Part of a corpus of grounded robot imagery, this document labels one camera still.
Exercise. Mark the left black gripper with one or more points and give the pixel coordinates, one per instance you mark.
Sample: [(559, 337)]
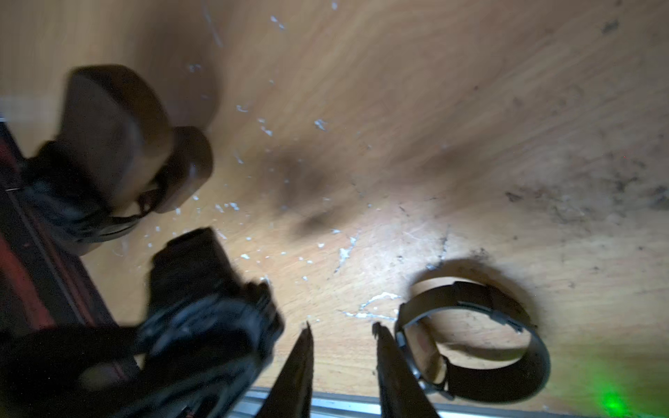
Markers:
[(41, 373)]

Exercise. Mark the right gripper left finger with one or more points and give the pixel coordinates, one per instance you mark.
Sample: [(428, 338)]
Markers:
[(291, 396)]

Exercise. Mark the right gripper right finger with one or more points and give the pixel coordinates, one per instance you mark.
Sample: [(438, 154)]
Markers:
[(400, 394)]

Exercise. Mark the thin black band watch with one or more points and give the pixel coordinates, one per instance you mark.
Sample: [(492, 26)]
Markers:
[(527, 370)]

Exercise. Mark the chunky black watch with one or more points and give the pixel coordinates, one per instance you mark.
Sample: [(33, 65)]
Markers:
[(208, 334)]

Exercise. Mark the slim black watch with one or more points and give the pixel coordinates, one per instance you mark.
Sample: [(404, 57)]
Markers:
[(75, 212)]

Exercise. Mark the wooden watch stand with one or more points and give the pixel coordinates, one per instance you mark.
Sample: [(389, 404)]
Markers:
[(114, 129)]

